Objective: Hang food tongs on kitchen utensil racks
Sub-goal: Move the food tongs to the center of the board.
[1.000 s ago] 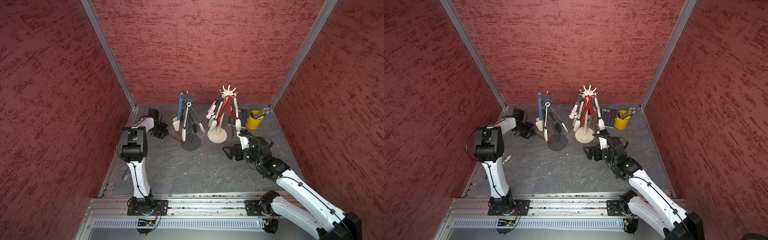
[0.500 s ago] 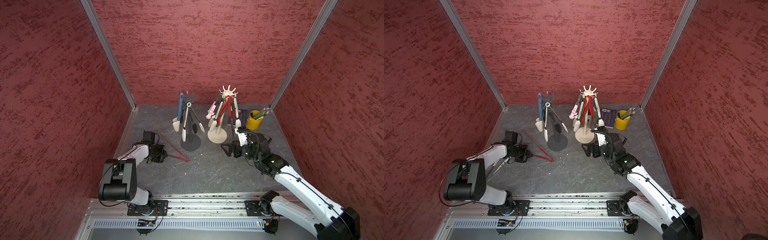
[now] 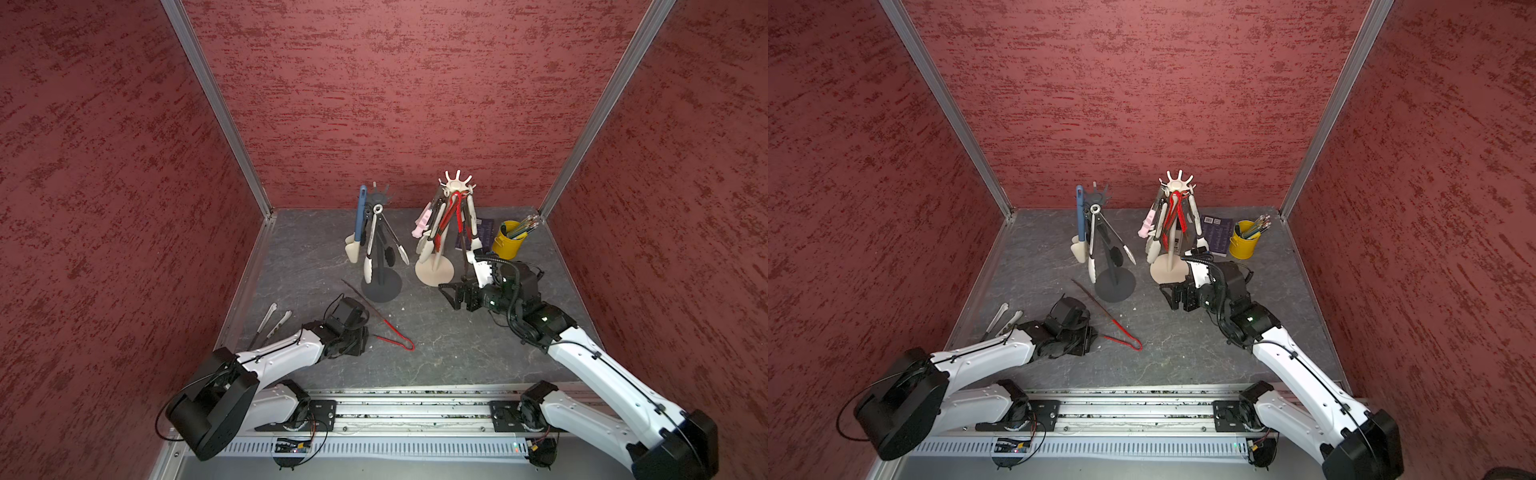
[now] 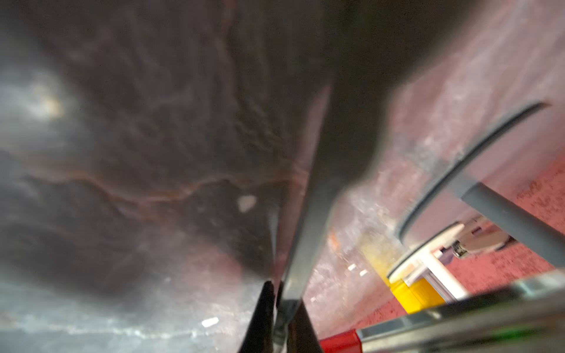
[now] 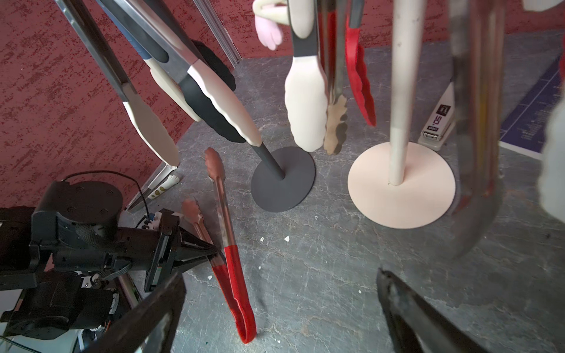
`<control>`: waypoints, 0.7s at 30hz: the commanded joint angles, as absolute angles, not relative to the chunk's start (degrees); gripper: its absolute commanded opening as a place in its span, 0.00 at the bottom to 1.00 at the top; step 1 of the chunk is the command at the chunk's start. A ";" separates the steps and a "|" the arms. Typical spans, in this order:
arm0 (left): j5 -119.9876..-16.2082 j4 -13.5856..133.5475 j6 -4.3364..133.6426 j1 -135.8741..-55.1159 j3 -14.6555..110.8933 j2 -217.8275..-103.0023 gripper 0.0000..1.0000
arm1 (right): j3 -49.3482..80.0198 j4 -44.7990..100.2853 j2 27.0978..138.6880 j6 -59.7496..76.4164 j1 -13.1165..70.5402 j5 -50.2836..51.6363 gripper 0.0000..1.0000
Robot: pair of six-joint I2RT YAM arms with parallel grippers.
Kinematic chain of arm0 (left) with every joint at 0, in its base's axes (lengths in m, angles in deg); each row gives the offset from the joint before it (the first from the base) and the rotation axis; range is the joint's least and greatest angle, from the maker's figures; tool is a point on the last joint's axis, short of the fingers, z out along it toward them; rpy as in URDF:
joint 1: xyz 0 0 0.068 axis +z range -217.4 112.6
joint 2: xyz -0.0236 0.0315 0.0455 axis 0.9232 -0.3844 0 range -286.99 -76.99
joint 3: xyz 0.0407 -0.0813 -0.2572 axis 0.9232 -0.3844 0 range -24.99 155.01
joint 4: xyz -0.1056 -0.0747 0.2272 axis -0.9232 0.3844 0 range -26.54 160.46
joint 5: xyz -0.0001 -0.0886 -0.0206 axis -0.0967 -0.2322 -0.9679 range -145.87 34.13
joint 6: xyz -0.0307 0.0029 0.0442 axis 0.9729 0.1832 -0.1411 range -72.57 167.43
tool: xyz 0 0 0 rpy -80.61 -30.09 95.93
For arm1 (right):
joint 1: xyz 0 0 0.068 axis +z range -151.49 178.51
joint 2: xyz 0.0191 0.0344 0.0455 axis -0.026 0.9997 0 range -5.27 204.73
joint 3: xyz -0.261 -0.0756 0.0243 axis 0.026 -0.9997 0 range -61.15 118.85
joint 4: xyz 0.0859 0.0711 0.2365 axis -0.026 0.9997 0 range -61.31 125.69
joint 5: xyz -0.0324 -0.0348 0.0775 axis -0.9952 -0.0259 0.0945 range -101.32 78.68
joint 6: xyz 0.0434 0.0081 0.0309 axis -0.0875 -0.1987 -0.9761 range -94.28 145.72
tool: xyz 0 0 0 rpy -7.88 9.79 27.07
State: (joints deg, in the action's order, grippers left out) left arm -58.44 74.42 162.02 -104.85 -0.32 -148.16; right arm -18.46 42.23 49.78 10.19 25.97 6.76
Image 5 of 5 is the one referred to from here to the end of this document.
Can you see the cream blue handled tongs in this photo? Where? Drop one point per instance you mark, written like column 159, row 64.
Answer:
column 159, row 75

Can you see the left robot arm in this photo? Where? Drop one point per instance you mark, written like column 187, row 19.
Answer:
column 73, row 233

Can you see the cream utensil rack stand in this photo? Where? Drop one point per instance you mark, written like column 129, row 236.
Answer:
column 400, row 184

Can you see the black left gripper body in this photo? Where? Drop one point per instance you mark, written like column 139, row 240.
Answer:
column 160, row 252

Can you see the red looped long steel tongs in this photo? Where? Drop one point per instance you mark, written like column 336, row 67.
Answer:
column 477, row 30

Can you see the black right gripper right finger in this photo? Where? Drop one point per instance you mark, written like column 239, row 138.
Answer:
column 412, row 322

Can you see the purple book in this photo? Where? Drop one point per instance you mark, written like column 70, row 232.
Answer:
column 523, row 131

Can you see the long red handled steel tongs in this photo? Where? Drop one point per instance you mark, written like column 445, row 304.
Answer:
column 226, row 263

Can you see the small red silicone tongs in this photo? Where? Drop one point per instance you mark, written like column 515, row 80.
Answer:
column 339, row 32

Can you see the white black stapler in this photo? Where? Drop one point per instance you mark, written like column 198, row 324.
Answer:
column 441, row 121

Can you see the scalloped steel serving tongs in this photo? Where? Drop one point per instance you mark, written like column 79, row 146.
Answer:
column 316, row 109

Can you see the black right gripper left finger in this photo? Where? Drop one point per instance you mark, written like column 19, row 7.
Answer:
column 151, row 325

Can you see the dark grey utensil rack stand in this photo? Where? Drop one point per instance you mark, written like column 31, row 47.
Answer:
column 284, row 177

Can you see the aluminium corner post left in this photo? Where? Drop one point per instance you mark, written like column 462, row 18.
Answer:
column 219, row 31

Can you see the pink handled tweezers tongs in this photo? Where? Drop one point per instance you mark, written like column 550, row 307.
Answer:
column 268, row 16

